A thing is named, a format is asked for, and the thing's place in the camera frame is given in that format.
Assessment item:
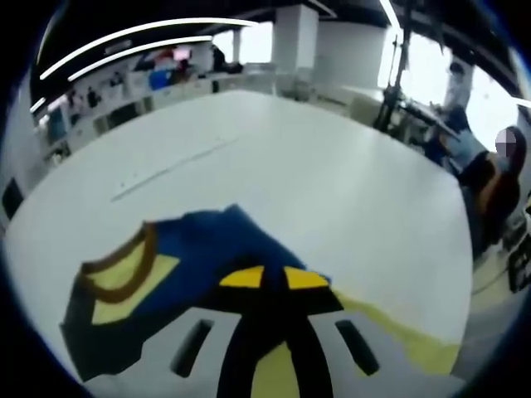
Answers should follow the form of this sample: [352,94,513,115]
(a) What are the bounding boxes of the black cabinet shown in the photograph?
[2,177,24,219]

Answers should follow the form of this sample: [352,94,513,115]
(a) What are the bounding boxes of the black stand with dark panel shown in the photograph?
[372,0,416,132]

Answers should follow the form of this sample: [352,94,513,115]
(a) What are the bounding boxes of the long ceiling light strip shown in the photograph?
[39,17,256,80]
[68,35,212,82]

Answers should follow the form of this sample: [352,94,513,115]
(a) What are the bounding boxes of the white booth with teal panel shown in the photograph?
[48,109,68,143]

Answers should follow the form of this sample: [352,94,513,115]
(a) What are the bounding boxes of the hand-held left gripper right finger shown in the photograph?
[281,267,465,398]

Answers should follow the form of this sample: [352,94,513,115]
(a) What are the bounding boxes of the yellow blue grey garment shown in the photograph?
[60,202,461,398]

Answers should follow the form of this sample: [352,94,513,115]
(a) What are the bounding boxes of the white square pillar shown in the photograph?
[0,99,41,196]

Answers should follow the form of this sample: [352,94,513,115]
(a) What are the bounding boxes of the black chair under counter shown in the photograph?
[105,105,139,128]

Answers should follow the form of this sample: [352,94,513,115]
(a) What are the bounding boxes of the white cabinet row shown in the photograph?
[39,70,275,154]

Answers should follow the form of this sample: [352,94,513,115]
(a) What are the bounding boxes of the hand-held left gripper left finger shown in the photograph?
[89,265,287,398]

